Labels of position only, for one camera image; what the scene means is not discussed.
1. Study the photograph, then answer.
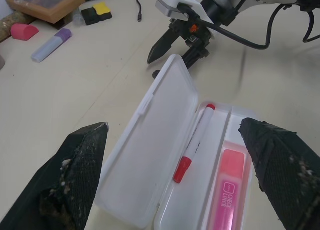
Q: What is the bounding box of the small clear plastic cap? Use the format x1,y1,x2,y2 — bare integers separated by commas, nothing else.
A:
73,10,85,26

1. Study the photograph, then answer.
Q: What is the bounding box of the white plastic pencil case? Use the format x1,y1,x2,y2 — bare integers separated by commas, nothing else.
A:
93,54,258,230

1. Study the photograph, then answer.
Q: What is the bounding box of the white marker with red cap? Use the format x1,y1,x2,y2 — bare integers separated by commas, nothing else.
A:
172,104,217,184

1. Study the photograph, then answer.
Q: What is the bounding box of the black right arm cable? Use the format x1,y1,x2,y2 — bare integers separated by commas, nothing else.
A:
177,2,320,50

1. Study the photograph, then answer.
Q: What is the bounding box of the pink half-round block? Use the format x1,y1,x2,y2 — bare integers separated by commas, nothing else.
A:
10,23,40,42

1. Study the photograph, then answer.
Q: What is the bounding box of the wooden picture frame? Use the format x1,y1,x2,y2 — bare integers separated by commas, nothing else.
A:
5,0,86,30

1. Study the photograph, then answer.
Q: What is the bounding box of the pink highlighter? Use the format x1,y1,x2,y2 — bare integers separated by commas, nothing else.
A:
206,149,247,230

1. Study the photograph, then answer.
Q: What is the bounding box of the yellow and black block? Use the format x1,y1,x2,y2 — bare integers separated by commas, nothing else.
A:
92,2,113,22

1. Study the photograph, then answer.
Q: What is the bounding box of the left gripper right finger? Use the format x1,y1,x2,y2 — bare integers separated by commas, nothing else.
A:
238,117,320,230

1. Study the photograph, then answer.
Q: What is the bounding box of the black cable with plug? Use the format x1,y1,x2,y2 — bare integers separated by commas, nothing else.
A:
113,0,144,23

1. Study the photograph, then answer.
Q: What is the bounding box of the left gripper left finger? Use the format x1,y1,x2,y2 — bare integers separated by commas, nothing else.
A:
0,121,110,230

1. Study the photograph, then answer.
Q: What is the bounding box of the purple highlighter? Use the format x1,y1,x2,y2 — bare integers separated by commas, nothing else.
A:
30,27,73,63

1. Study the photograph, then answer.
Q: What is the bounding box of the cork log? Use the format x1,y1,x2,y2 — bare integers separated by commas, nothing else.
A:
0,11,37,42

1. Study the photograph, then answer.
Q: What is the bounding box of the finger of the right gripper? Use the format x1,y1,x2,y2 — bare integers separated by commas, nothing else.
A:
152,45,209,79
146,27,186,65

